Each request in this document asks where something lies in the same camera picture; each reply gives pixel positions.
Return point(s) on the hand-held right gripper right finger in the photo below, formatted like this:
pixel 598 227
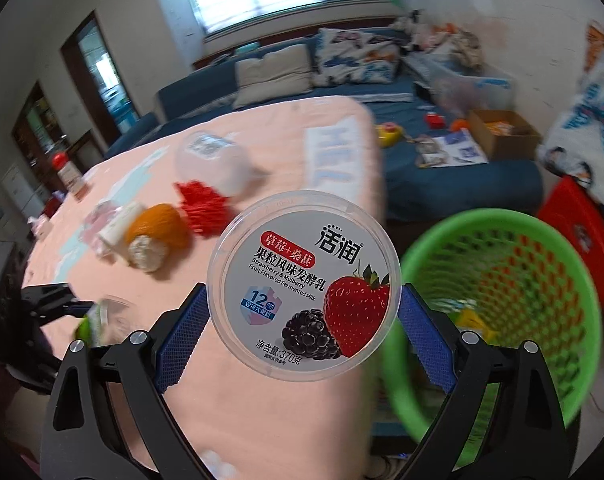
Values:
pixel 429 345

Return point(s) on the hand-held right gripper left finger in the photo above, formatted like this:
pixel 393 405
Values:
pixel 179 345

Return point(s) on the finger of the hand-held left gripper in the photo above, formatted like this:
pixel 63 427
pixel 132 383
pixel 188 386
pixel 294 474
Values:
pixel 69 311
pixel 52 294

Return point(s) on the plastic bottle yellow-green label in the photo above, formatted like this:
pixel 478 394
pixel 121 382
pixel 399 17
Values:
pixel 99 320

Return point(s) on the yellow snack wrapper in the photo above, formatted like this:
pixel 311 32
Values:
pixel 474 322

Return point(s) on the pink wrapper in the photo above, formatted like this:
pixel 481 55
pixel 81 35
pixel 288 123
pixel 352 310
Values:
pixel 97 220

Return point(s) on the white paper cup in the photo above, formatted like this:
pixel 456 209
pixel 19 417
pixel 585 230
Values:
pixel 119 225

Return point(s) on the green plastic basket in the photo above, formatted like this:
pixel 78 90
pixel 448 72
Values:
pixel 486 220

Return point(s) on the yogurt tub strawberry lid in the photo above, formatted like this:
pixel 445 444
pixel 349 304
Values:
pixel 302 280

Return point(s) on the red printed plastic cup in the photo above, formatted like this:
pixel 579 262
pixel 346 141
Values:
pixel 202 207

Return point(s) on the clear plastic cup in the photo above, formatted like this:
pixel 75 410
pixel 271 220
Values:
pixel 212 165

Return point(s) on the person's left forearm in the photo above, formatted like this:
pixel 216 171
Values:
pixel 2 410

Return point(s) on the red plastic stool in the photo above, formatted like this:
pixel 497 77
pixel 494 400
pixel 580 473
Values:
pixel 50 205

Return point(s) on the white cabinet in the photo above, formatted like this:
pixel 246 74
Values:
pixel 22 192

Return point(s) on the red-capped white bottle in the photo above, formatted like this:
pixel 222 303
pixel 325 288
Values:
pixel 71 177

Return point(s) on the blue sofa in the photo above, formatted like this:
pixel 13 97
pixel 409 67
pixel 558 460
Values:
pixel 431 190

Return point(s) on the dark wooden cabinet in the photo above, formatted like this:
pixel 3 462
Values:
pixel 37 130

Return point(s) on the red plastic container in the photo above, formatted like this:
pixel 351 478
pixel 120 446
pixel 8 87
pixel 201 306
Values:
pixel 576 220

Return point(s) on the white blue booklet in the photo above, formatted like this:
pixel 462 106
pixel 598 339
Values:
pixel 456 150

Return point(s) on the pink printed blanket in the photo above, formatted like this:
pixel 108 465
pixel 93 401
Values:
pixel 282 160

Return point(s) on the cardboard box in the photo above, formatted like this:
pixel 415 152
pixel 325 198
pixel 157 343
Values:
pixel 506 147

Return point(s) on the yellow toy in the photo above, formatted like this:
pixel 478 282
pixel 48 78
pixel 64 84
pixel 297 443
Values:
pixel 389 135

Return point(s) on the small red toy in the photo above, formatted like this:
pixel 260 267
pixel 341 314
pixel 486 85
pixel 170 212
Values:
pixel 434 120

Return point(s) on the clear plastic storage box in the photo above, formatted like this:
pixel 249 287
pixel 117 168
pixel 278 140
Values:
pixel 461 82

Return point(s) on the beige pillow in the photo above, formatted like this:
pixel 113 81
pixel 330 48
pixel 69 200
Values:
pixel 272 77

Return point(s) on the patterned crumpled cloth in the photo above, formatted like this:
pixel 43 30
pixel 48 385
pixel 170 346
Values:
pixel 466 50

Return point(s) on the butterfly print pillow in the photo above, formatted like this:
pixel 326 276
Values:
pixel 357 55

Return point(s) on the teal tissue pack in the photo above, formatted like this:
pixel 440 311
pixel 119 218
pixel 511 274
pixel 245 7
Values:
pixel 245 48

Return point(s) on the orange white plush toy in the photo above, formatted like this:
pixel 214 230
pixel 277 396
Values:
pixel 441 35

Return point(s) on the black white plush cow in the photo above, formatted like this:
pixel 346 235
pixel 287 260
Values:
pixel 406 27

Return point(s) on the dark wooden door frame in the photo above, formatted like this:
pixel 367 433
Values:
pixel 72 75

